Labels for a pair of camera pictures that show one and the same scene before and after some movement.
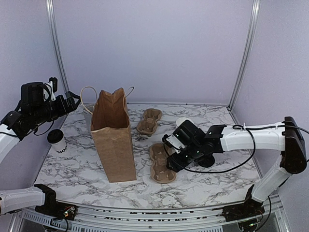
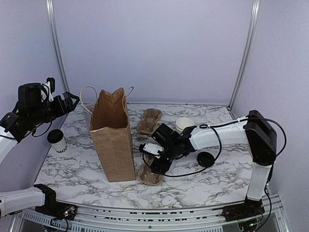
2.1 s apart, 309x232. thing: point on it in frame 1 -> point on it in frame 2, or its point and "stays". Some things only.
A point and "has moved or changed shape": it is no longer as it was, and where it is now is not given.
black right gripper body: (193, 153) -> (172, 155)
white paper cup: (60, 146) stays
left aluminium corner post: (50, 8) stays
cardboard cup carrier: (160, 171) has moved or changed shape
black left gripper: (63, 108) stays
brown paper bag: (110, 128) stays
